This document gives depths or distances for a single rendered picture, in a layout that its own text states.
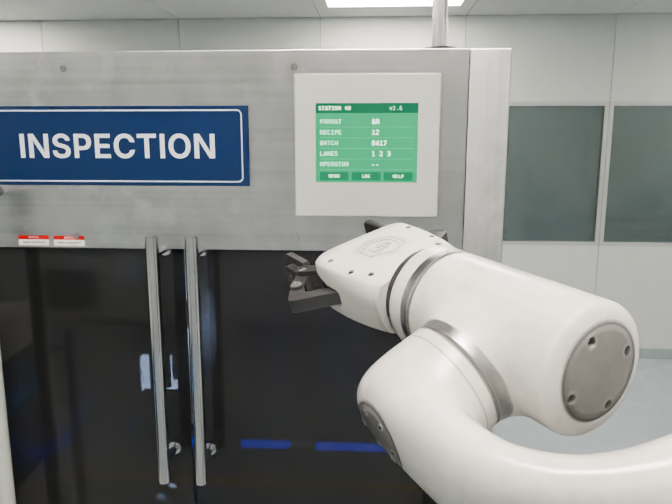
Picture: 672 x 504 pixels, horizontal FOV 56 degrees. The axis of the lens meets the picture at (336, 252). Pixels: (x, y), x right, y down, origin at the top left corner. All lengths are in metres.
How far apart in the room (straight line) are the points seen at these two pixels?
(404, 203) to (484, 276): 0.53
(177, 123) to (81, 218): 0.22
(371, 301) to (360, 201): 0.47
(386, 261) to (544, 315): 0.17
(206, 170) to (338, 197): 0.21
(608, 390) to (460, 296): 0.10
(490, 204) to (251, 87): 0.40
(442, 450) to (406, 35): 5.34
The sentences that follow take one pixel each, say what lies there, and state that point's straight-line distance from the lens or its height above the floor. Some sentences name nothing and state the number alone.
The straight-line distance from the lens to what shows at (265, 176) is 0.97.
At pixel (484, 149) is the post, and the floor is 1.96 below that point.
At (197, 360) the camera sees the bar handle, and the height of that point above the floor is 1.64.
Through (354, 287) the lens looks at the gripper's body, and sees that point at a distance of 0.50.
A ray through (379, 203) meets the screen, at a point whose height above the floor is 1.88.
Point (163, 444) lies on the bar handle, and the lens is 1.07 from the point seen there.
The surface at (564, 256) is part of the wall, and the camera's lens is 5.89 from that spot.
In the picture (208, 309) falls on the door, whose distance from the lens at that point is 1.04.
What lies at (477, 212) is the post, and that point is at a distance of 0.97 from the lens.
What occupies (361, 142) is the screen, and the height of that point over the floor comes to 1.97.
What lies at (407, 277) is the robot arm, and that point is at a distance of 0.46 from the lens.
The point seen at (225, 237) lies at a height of 1.82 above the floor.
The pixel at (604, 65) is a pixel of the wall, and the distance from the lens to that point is 5.89.
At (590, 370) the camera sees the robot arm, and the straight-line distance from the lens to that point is 0.39.
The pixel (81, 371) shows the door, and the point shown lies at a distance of 1.15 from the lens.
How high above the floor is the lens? 1.98
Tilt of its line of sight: 11 degrees down
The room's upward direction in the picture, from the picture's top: straight up
